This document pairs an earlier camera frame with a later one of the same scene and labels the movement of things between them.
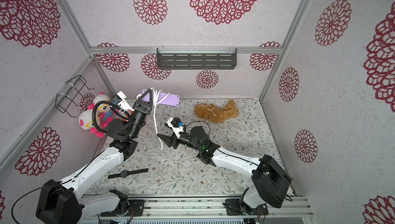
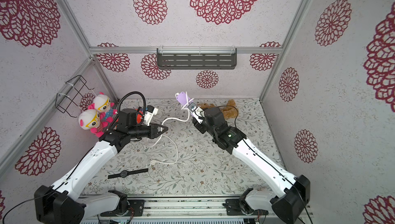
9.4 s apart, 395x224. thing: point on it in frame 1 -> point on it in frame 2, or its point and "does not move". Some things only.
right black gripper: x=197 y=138 -> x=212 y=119
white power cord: x=156 y=97 -> x=154 y=163
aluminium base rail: x=187 y=206 does not move
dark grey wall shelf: x=193 y=58 does not move
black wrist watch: x=125 y=173 does not move
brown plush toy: x=215 y=114 does not move
